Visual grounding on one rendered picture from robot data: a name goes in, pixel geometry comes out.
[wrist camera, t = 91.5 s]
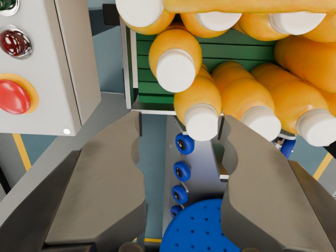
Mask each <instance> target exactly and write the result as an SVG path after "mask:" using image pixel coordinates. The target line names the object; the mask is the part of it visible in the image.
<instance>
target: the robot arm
mask: <svg viewBox="0 0 336 252"><path fill-rule="evenodd" d="M142 136H143V134H142V112H141V111H136V110H133V111H131V112H129V113H127V114H126V115H124V116H123V117H121V118H119V119H118V120H116V121H115V122H113V123H112V124H110V125H108V126H107V127H105V128H104V129H102V130H101V131H100V132H98V133H97V134H96V135H94V136H93V137H92V138H91V139H90V140H89V141H88V142H87V143H86V144H85V145H84V146H83V147H82V148H81V149H80V150H72V151H71V152H70V153H69V154H68V155H67V156H66V157H65V158H64V159H63V160H62V161H61V162H60V163H59V164H58V165H57V166H56V167H55V169H54V170H53V171H52V172H51V173H50V174H49V175H48V176H47V177H46V178H45V179H44V180H43V181H42V182H41V183H40V184H39V185H38V186H37V187H36V188H35V189H34V190H33V191H32V192H31V193H30V194H29V195H28V196H27V197H26V198H25V199H24V200H23V201H22V202H21V203H20V204H19V205H18V206H17V207H16V208H15V210H14V211H13V212H12V213H11V214H10V215H9V216H8V218H7V219H6V220H5V221H4V223H3V224H2V225H1V226H0V252H143V250H142V248H141V246H140V245H139V244H138V243H136V242H132V241H133V240H134V239H136V238H137V237H138V236H139V235H140V234H142V233H143V231H144V230H145V228H146V195H145V182H144V174H143V172H142V171H141V170H140V169H138V167H137V166H136V165H137V164H138V162H139V161H140V149H139V138H140V137H142ZM217 140H219V141H220V142H221V143H222V145H223V147H224V149H225V150H224V155H223V159H222V165H223V167H224V168H225V169H226V171H227V173H228V175H229V177H228V181H227V184H226V188H225V192H224V195H223V199H222V203H221V207H220V213H221V230H222V233H223V234H224V235H225V237H226V238H227V239H229V240H230V241H231V242H232V243H233V244H234V245H236V246H237V247H238V248H239V249H240V250H241V252H336V199H335V198H334V197H333V196H332V195H331V194H330V193H329V192H328V191H327V190H326V189H325V188H324V187H323V186H322V185H321V184H320V183H319V182H318V181H317V180H316V179H315V178H314V177H313V176H312V175H311V174H310V173H309V172H308V171H307V170H306V169H305V168H304V167H303V166H302V165H300V164H299V163H298V162H297V161H295V160H288V159H287V158H286V157H285V156H284V155H283V154H282V153H281V152H280V151H279V150H278V149H277V148H276V147H275V146H274V145H273V144H272V143H271V142H269V141H268V140H267V139H266V138H264V137H263V136H262V135H260V134H259V133H257V132H256V131H254V130H253V129H251V128H250V127H248V126H247V125H245V124H244V123H242V122H241V121H239V120H238V119H236V118H235V117H233V116H231V115H220V116H218V121H217Z"/></svg>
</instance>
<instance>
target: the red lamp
mask: <svg viewBox="0 0 336 252"><path fill-rule="evenodd" d="M0 48H1V49H2V51H3V52H5V53H6V54H7V55H9V56H12V57H20V56H23V55H25V54H26V53H27V51H28V44H27V42H26V40H25V38H24V37H23V36H22V35H21V34H20V33H19V32H17V31H16V30H13V29H5V30H3V31H1V32H0Z"/></svg>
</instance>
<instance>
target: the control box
mask: <svg viewBox="0 0 336 252"><path fill-rule="evenodd" d="M8 29H11V30H15V31H17V32H19V33H20V34H21V35H22V36H23V37H24V38H25V40H26V42H27V47H28V49H27V52H26V54H25V55H22V56H10V55H8V54H6V53H5V52H4V51H2V49H1V48H0V80H10V81H13V82H15V83H17V84H19V85H20V86H22V87H23V88H24V89H25V90H26V92H27V93H28V95H29V97H30V100H31V106H30V108H29V110H28V111H26V112H25V113H23V114H11V113H8V112H6V111H4V110H2V109H1V108H0V133H11V134H33V135H54V136H76V135H77V133H78V132H79V130H80V129H81V127H82V125H83V124H84V123H85V122H86V120H87V119H88V118H89V116H90V115H91V114H92V112H93V111H94V110H95V108H96V107H97V106H98V104H99V103H100V102H101V100H102V99H101V92H100V85H99V78H98V71H97V64H96V58H95V51H94V44H93V37H92V30H91V23H90V17H89V10H88V3H87V0H13V6H12V8H11V9H10V10H8V11H0V32H2V31H3V30H8Z"/></svg>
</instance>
